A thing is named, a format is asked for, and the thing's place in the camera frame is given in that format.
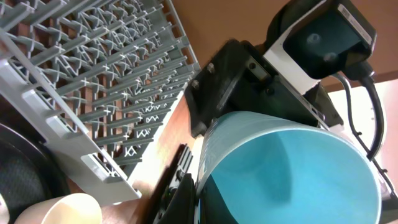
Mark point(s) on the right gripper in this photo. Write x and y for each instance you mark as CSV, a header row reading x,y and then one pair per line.
x,y
238,78

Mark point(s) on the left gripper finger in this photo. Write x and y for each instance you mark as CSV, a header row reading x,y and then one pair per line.
x,y
173,201

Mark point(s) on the blue plastic cup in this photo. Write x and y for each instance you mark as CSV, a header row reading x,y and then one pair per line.
x,y
256,168

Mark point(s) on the cream paper cup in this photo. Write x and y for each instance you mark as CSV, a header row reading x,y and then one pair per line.
x,y
78,208

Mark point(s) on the grey dishwasher rack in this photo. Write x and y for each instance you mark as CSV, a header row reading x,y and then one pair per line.
x,y
98,80

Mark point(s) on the round black tray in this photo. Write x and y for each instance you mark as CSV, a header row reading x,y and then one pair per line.
x,y
29,174

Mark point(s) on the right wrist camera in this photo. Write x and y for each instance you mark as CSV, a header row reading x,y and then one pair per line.
x,y
308,41

